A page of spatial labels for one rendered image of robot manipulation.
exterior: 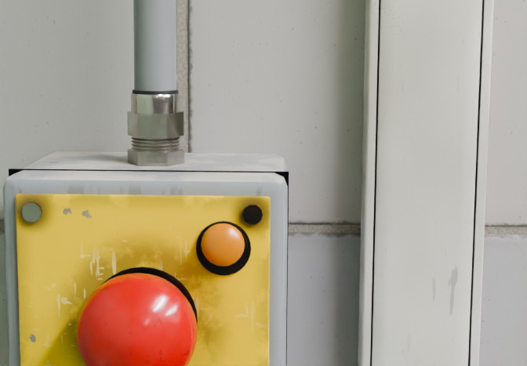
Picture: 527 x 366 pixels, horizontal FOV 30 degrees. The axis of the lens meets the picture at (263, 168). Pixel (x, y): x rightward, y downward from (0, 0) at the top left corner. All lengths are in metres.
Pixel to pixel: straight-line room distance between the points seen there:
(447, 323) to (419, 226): 0.04
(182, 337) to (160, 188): 0.05
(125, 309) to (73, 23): 0.14
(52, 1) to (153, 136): 0.08
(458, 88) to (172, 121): 0.11
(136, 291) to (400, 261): 0.12
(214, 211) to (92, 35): 0.11
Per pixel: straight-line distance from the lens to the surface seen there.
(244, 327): 0.35
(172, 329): 0.32
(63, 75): 0.41
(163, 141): 0.37
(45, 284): 0.35
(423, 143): 0.39
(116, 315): 0.32
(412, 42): 0.39
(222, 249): 0.33
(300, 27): 0.40
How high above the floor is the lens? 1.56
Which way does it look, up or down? 8 degrees down
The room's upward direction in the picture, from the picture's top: straight up
